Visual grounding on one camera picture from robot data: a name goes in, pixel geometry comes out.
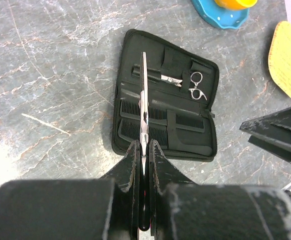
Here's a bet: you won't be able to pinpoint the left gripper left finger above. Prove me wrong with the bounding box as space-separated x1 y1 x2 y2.
101 140 140 240

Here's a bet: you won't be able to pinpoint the black zip tool case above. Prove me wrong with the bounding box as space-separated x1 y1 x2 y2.
112 29 219 162

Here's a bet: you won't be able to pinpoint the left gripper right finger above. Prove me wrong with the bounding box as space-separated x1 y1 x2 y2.
149 140 193 240

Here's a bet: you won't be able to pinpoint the teal scalloped plate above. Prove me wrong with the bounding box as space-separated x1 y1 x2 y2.
191 0 249 30

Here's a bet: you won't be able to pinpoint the pink-tinted scissors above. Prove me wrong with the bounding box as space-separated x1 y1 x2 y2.
159 71 207 100

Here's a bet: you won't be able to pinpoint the long black toothed comb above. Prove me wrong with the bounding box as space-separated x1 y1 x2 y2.
118 119 213 156

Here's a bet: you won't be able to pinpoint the orange woven mat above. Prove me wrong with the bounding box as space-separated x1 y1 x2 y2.
268 21 291 98

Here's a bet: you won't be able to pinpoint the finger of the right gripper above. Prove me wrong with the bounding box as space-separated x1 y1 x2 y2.
239 107 291 153
248 136 291 164

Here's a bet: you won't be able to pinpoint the silver scissors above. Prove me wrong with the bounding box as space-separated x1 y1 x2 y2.
138 52 150 231

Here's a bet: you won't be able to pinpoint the orange bowl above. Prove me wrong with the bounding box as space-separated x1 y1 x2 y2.
215 0 258 11

